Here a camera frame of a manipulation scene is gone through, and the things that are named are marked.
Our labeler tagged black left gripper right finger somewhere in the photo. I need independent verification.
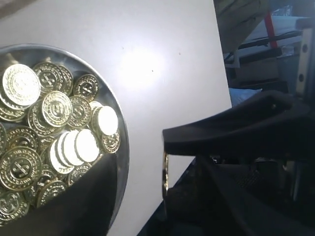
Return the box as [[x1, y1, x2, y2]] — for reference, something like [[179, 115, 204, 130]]
[[162, 90, 311, 159]]

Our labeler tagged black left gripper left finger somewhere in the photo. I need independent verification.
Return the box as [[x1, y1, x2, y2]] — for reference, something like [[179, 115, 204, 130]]
[[0, 154, 117, 236]]

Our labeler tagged gold coin edgewise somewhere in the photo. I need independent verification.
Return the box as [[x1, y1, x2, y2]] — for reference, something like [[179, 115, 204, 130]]
[[162, 152, 168, 199]]

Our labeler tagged round steel plate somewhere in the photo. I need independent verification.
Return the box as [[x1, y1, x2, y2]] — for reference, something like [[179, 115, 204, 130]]
[[0, 44, 129, 228]]

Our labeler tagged gold coin centre lower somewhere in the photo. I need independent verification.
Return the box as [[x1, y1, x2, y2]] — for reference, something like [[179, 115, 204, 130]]
[[75, 129, 100, 163]]

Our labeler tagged gold coin lower right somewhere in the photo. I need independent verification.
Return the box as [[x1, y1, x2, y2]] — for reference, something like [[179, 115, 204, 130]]
[[101, 131, 121, 153]]

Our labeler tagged gold coin dark centre left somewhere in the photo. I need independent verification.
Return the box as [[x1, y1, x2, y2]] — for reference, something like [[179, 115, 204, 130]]
[[0, 147, 42, 192]]

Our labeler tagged gold coin right edge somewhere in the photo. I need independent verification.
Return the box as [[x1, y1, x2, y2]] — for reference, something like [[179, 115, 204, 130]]
[[91, 105, 119, 136]]

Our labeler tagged gold coin centre raised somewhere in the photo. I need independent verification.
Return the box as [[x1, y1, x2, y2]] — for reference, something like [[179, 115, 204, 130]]
[[41, 91, 72, 127]]

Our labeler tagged gold coin top right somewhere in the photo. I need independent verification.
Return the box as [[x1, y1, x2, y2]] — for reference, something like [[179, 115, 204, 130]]
[[73, 74, 99, 102]]

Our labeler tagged gold coin top middle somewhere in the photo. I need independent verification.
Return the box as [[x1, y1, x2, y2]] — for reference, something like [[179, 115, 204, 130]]
[[32, 61, 74, 97]]

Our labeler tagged gold coin top left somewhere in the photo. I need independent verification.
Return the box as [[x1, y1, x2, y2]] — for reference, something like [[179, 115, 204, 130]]
[[0, 64, 41, 110]]

